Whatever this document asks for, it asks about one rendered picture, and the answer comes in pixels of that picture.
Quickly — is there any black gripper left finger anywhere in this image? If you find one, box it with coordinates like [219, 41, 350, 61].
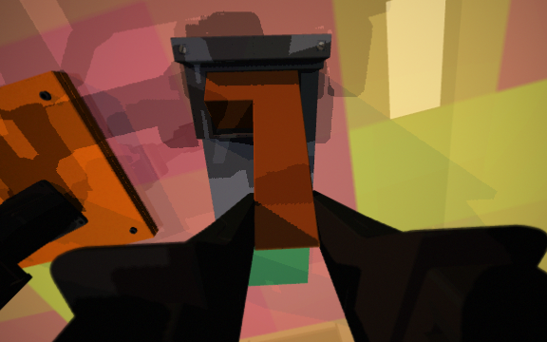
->
[49, 193, 255, 342]

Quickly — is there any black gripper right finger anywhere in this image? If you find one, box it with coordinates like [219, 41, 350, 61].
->
[313, 190, 547, 342]

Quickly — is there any orange l-shaped part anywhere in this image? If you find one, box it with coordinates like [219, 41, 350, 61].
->
[204, 70, 320, 251]

